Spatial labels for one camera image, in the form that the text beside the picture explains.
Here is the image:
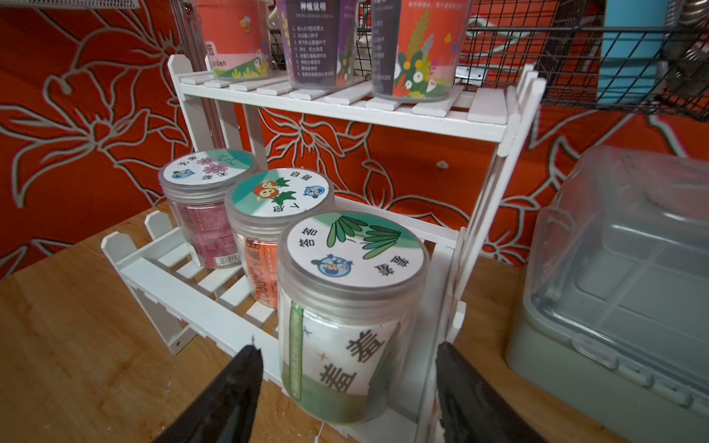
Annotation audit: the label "seed jar tree lid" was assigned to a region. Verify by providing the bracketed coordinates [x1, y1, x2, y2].
[277, 212, 429, 424]

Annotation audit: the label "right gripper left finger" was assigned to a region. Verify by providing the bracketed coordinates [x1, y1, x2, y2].
[155, 345, 263, 443]

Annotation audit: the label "seed jar strawberry lid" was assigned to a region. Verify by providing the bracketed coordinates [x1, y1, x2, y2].
[225, 168, 334, 309]

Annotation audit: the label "small clear cup red seeds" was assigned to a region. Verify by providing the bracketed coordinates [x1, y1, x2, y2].
[195, 0, 271, 82]

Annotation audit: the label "seed jar flower lid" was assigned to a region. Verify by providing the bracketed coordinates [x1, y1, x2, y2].
[158, 149, 260, 269]

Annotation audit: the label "black wire wall basket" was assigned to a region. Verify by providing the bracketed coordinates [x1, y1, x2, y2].
[271, 1, 708, 121]

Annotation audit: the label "white slatted wooden shelf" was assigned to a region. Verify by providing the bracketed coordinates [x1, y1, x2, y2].
[100, 54, 548, 443]

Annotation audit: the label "blue box in basket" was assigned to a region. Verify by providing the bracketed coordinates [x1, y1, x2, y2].
[596, 0, 668, 106]

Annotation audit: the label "grey lidded storage box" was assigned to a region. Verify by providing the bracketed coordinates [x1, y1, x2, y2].
[506, 146, 708, 442]

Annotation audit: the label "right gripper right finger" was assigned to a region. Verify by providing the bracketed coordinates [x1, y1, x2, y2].
[436, 341, 544, 443]

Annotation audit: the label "clear plastic wall bin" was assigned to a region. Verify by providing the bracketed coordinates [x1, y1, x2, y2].
[1, 0, 140, 10]

